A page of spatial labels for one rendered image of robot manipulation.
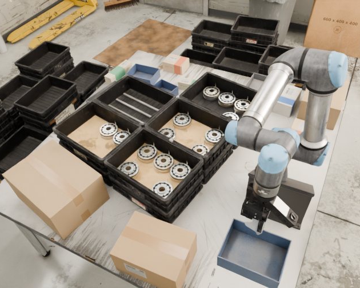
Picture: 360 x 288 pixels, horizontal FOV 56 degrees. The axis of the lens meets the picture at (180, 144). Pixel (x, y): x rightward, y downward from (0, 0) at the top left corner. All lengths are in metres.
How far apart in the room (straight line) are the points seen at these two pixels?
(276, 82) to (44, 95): 2.14
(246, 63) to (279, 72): 1.98
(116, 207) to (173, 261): 0.50
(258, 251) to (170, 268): 0.38
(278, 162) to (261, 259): 0.41
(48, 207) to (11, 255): 1.11
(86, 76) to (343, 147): 2.33
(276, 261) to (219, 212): 0.58
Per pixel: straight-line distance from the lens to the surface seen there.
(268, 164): 0.93
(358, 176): 2.98
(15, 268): 2.65
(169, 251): 1.45
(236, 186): 1.81
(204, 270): 1.59
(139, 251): 1.46
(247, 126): 1.06
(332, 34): 4.24
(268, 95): 1.16
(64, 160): 1.79
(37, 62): 3.42
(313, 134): 1.47
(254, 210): 1.08
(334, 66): 1.27
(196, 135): 1.86
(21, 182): 1.79
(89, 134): 1.98
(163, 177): 1.69
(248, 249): 1.22
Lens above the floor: 2.17
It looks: 47 degrees down
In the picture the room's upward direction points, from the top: 4 degrees counter-clockwise
